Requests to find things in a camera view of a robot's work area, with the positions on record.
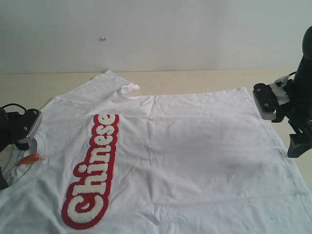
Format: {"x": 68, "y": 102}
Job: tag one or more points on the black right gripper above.
{"x": 299, "y": 113}

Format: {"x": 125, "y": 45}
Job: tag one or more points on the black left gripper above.
{"x": 8, "y": 131}

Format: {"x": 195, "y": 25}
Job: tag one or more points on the white t-shirt with red lettering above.
{"x": 172, "y": 164}

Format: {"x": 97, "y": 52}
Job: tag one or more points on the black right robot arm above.
{"x": 303, "y": 76}

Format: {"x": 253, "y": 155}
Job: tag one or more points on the orange garment tag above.
{"x": 30, "y": 159}

